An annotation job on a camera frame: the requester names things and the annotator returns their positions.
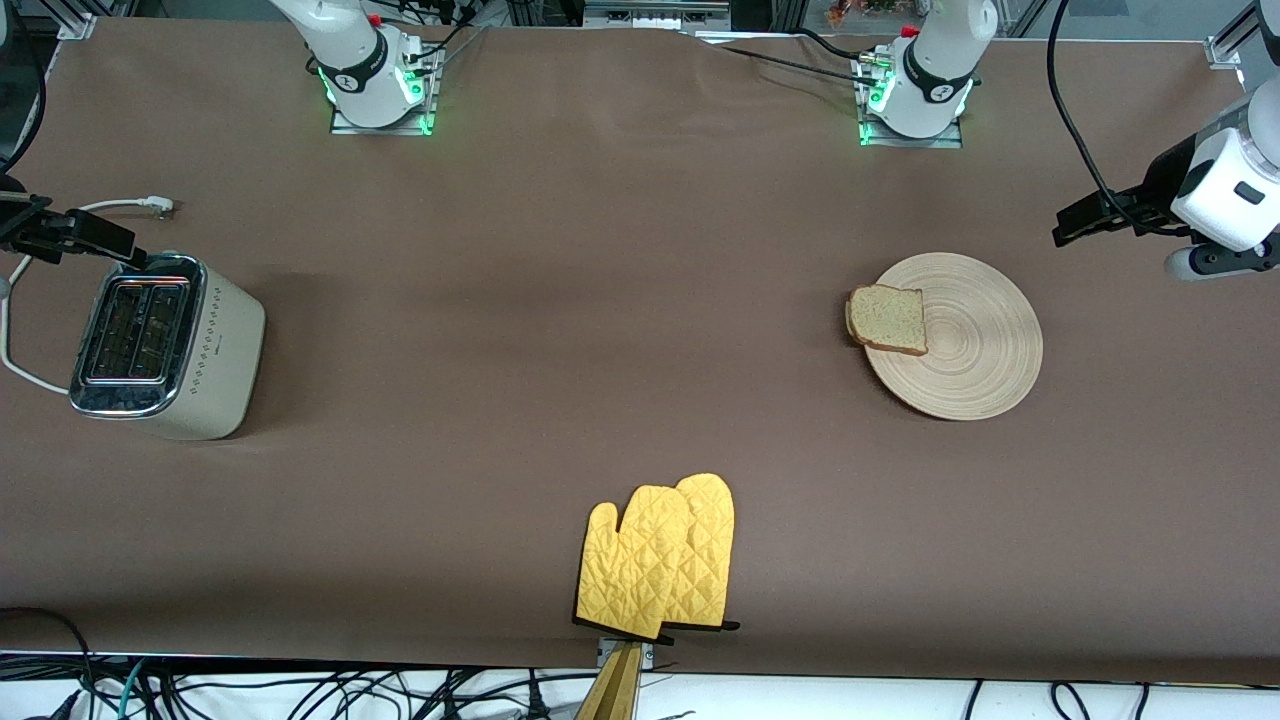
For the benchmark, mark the small metal bracket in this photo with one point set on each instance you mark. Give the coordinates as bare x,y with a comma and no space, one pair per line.
650,655

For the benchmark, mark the aluminium frame profile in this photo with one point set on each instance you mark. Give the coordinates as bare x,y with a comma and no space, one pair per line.
1235,40
95,15

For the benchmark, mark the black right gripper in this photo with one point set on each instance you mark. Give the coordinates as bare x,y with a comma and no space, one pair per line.
22,225

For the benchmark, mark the yellow quilted oven mitt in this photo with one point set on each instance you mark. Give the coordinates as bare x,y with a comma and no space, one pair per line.
712,540
630,570

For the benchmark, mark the grey background equipment box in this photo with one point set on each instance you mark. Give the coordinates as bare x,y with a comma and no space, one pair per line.
655,12

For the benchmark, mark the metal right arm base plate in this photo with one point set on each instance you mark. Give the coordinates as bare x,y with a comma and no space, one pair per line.
345,127

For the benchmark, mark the cream and chrome toaster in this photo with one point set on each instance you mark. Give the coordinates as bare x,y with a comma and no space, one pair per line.
215,350

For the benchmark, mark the slice of brown bread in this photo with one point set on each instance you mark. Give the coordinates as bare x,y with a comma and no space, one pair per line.
888,318

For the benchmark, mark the round wooden plate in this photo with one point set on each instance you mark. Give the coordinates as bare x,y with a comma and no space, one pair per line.
980,340

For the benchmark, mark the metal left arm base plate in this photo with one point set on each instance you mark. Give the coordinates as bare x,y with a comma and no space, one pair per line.
950,140

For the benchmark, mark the brown table cover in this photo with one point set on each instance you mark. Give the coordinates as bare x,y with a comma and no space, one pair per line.
600,220

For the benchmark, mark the wooden stick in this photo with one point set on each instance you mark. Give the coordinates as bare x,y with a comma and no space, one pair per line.
615,690

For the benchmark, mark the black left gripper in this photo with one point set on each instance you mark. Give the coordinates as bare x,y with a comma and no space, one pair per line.
1160,186

